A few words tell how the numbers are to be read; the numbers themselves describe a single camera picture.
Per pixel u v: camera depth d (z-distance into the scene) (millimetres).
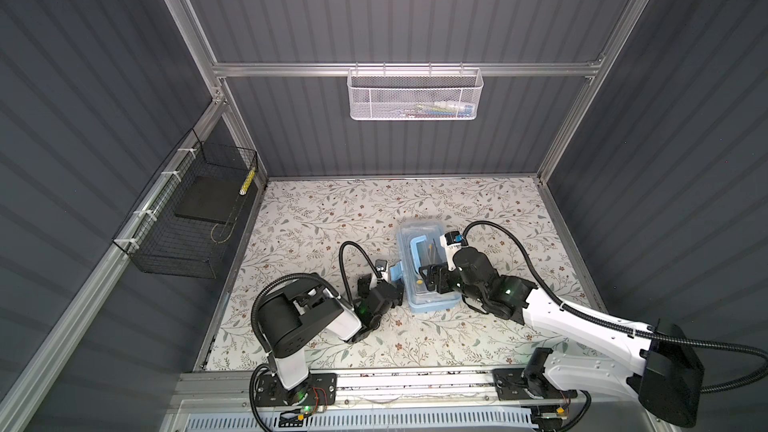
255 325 469
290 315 485
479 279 588
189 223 734
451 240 695
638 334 430
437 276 693
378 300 701
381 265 806
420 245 874
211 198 790
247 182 815
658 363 422
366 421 771
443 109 926
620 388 482
